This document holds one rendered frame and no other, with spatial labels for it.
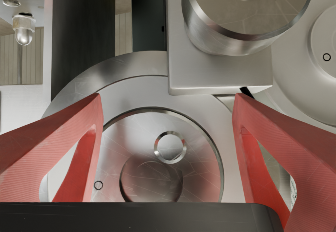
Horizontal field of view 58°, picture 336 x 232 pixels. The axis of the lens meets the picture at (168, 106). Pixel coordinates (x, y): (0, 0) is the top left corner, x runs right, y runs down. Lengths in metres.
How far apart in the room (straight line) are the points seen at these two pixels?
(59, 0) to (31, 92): 0.35
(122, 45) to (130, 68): 3.03
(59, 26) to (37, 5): 0.30
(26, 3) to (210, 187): 0.42
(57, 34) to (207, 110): 0.11
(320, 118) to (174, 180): 0.09
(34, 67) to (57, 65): 3.67
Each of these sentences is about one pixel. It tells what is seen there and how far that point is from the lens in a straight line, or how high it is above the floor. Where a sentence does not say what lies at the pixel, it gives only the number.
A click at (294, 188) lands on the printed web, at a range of 0.45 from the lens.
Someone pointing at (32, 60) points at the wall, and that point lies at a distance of 3.92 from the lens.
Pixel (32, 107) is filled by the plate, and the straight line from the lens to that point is 0.55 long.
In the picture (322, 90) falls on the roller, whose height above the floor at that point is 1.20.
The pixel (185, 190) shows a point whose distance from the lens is 0.16.
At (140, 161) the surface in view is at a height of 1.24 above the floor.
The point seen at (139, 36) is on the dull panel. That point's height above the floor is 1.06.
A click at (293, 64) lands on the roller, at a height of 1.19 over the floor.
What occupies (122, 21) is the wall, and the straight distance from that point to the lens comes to 3.29.
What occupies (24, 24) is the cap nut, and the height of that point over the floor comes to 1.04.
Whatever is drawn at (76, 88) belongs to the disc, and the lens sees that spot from 0.19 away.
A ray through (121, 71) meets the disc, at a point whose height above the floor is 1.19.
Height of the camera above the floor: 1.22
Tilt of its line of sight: 5 degrees down
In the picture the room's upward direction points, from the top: 178 degrees clockwise
